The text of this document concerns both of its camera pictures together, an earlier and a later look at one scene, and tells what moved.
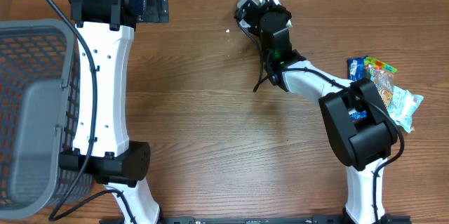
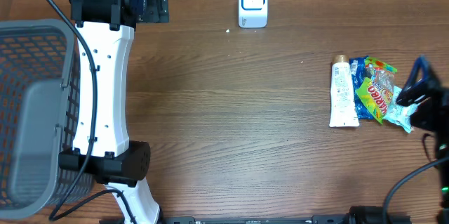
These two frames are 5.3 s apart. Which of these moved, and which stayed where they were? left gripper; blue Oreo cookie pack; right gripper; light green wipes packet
Moved: right gripper
Stayed: left gripper; light green wipes packet; blue Oreo cookie pack
